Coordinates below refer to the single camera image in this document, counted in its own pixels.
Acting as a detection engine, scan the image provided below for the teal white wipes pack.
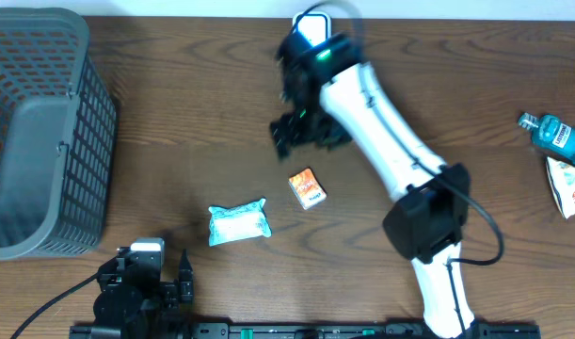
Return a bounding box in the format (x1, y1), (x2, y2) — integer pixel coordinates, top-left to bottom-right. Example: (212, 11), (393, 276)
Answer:
(208, 198), (272, 247)

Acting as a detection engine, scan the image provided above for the orange small box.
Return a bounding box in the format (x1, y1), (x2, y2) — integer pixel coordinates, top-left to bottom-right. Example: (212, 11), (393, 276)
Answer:
(288, 168), (327, 210)

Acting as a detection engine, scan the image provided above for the blue mouthwash bottle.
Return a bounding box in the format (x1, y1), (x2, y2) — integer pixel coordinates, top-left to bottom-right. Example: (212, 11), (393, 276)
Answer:
(518, 112), (575, 167)

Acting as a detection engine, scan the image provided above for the yellow snack bag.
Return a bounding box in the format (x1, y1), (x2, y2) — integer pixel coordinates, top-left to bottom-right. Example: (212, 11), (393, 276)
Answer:
(546, 157), (575, 219)

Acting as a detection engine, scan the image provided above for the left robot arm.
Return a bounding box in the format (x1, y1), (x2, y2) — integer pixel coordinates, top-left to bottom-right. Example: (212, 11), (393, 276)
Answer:
(88, 248), (194, 339)

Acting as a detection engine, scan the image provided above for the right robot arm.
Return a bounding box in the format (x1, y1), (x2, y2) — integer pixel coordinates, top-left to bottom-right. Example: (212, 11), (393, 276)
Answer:
(270, 33), (475, 338)

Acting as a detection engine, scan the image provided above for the white barcode scanner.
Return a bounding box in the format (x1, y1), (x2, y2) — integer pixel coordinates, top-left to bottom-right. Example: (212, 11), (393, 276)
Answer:
(292, 11), (332, 46)

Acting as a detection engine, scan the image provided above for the grey plastic mesh basket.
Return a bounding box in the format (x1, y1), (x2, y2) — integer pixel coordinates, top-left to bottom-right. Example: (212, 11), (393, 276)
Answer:
(0, 8), (118, 261)

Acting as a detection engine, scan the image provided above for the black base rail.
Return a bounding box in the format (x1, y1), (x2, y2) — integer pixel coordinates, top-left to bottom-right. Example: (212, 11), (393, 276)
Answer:
(68, 322), (541, 339)

